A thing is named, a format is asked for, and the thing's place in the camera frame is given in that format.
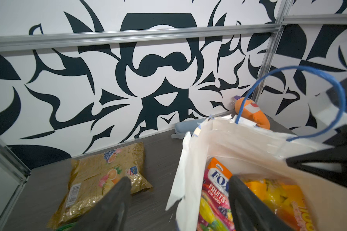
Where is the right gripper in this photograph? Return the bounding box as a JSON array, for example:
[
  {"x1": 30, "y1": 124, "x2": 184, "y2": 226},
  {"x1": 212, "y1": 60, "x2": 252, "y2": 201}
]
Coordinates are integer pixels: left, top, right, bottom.
[{"x1": 286, "y1": 78, "x2": 347, "y2": 188}]

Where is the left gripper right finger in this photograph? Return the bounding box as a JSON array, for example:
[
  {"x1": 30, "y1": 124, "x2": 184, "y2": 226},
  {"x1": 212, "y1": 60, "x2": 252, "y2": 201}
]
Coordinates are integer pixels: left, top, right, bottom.
[{"x1": 228, "y1": 175, "x2": 292, "y2": 231}]

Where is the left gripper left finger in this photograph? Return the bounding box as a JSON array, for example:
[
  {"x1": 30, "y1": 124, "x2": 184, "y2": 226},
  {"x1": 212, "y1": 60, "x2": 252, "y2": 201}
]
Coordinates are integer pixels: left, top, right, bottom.
[{"x1": 71, "y1": 177, "x2": 131, "y2": 231}]

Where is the gold snack bag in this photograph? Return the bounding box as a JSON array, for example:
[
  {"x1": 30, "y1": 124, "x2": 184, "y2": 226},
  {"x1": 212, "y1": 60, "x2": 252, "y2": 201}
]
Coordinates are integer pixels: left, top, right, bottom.
[{"x1": 47, "y1": 142, "x2": 152, "y2": 230}]

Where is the blue checkered paper bag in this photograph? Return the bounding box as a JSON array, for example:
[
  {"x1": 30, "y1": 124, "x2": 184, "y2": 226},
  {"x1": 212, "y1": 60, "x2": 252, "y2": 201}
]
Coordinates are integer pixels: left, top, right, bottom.
[{"x1": 167, "y1": 66, "x2": 347, "y2": 231}]

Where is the green yellow snack packet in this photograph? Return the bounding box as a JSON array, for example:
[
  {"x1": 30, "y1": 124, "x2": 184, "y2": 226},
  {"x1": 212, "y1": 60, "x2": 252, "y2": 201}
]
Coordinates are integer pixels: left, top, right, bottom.
[{"x1": 56, "y1": 222, "x2": 77, "y2": 231}]

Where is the pink fruit candy bag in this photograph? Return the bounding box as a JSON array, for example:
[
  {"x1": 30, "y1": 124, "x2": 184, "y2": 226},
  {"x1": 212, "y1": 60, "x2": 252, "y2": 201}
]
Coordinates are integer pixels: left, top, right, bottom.
[{"x1": 196, "y1": 157, "x2": 235, "y2": 231}]

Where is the orange yellow snack bag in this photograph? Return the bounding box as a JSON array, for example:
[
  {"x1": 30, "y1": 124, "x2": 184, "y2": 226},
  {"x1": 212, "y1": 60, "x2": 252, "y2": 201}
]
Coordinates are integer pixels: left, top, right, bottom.
[{"x1": 241, "y1": 177, "x2": 315, "y2": 231}]

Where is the orange plush toy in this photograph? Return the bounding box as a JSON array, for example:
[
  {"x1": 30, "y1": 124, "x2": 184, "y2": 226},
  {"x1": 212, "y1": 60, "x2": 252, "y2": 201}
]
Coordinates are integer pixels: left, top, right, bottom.
[{"x1": 232, "y1": 95, "x2": 270, "y2": 130}]

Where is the blue glasses case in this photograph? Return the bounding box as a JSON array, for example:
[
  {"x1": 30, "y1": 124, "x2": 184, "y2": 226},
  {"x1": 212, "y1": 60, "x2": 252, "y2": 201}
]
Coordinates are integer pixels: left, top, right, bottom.
[{"x1": 171, "y1": 118, "x2": 206, "y2": 139}]

